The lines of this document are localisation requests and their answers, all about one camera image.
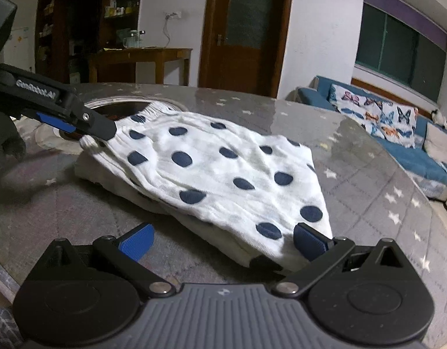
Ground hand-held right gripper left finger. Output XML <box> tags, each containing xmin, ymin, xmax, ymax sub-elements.
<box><xmin>45</xmin><ymin>223</ymin><xmax>176</xmax><ymax>296</ymax></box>

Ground butterfly print blanket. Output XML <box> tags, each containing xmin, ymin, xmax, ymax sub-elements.
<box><xmin>328</xmin><ymin>82</ymin><xmax>419</xmax><ymax>150</ymax></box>

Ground black and white plush toy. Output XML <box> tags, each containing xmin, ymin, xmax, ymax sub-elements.
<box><xmin>431</xmin><ymin>108</ymin><xmax>447</xmax><ymax>130</ymax></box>

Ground pale sofa cushion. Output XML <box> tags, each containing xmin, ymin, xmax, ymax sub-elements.
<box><xmin>423</xmin><ymin>121</ymin><xmax>447</xmax><ymax>168</ymax></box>

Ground brown wooden rail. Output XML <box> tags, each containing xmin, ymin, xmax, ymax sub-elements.
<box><xmin>350</xmin><ymin>76</ymin><xmax>443</xmax><ymax>110</ymax></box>

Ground blue sofa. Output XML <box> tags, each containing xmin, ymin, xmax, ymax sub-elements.
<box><xmin>297</xmin><ymin>75</ymin><xmax>447</xmax><ymax>205</ymax></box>

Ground purple curtain valance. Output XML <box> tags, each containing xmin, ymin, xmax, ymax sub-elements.
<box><xmin>364</xmin><ymin>0</ymin><xmax>447</xmax><ymax>50</ymax></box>

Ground glass jars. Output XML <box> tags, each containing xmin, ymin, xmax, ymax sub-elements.
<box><xmin>115</xmin><ymin>28</ymin><xmax>152</xmax><ymax>50</ymax></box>

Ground dark wooden shelf cabinet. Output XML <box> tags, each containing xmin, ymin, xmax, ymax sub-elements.
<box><xmin>35</xmin><ymin>0</ymin><xmax>145</xmax><ymax>85</ymax></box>

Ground person's left hand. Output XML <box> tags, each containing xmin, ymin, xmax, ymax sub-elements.
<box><xmin>0</xmin><ymin>111</ymin><xmax>27</xmax><ymax>176</ymax></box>

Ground brown wooden door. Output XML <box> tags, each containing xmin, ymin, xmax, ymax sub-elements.
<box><xmin>197</xmin><ymin>0</ymin><xmax>296</xmax><ymax>99</ymax></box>

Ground grey patterned cloth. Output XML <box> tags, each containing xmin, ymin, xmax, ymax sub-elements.
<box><xmin>0</xmin><ymin>305</ymin><xmax>25</xmax><ymax>349</ymax></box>

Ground white polka-dot pants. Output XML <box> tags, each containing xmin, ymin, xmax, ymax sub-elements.
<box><xmin>74</xmin><ymin>102</ymin><xmax>334</xmax><ymax>272</ymax></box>

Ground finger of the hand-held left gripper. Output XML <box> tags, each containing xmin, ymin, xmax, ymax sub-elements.
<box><xmin>68</xmin><ymin>97</ymin><xmax>117</xmax><ymax>140</ymax></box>
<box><xmin>35</xmin><ymin>111</ymin><xmax>79</xmax><ymax>135</ymax></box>

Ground brown wooden side table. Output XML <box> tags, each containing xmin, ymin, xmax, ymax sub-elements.
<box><xmin>88</xmin><ymin>47</ymin><xmax>194</xmax><ymax>87</ymax></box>

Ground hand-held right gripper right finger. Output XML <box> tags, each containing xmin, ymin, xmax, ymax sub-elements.
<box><xmin>250</xmin><ymin>222</ymin><xmax>410</xmax><ymax>298</ymax></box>

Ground dark green window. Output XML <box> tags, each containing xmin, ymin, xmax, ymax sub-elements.
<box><xmin>355</xmin><ymin>3</ymin><xmax>447</xmax><ymax>103</ymax></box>

